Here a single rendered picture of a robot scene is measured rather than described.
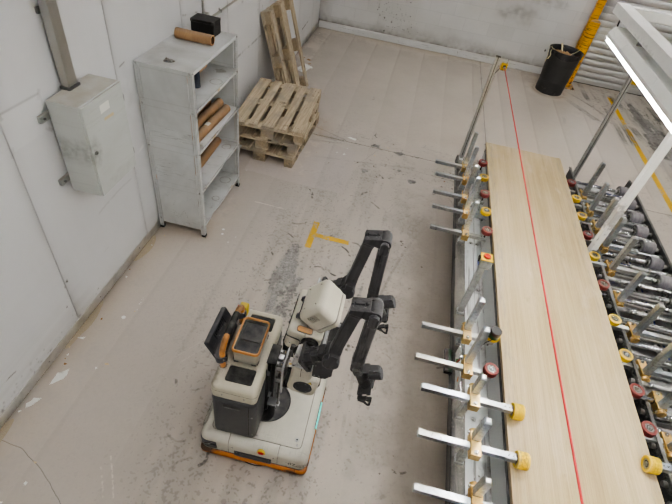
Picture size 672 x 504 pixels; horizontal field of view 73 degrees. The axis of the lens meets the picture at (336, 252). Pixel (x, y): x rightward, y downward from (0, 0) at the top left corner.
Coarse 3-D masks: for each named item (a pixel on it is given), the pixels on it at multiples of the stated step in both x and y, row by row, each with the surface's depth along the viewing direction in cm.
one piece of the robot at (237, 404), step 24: (240, 312) 247; (264, 312) 272; (264, 360) 248; (216, 384) 234; (240, 384) 235; (264, 384) 253; (216, 408) 249; (240, 408) 244; (264, 408) 277; (240, 432) 264
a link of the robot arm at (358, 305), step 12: (360, 300) 181; (372, 300) 181; (348, 312) 182; (360, 312) 177; (372, 312) 176; (348, 324) 185; (336, 336) 194; (348, 336) 190; (336, 348) 197; (324, 360) 201; (336, 360) 199
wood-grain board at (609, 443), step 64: (512, 192) 386; (512, 256) 325; (576, 256) 335; (512, 320) 281; (576, 320) 288; (512, 384) 247; (576, 384) 253; (512, 448) 221; (576, 448) 225; (640, 448) 230
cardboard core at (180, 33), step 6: (174, 30) 356; (180, 30) 356; (186, 30) 356; (192, 30) 358; (180, 36) 358; (186, 36) 357; (192, 36) 356; (198, 36) 355; (204, 36) 355; (210, 36) 355; (198, 42) 359; (204, 42) 357; (210, 42) 356
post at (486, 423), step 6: (486, 420) 203; (480, 426) 207; (486, 426) 204; (474, 432) 213; (480, 432) 208; (486, 432) 207; (474, 438) 213; (480, 438) 212; (462, 450) 224; (456, 456) 231; (462, 456) 226; (462, 462) 230
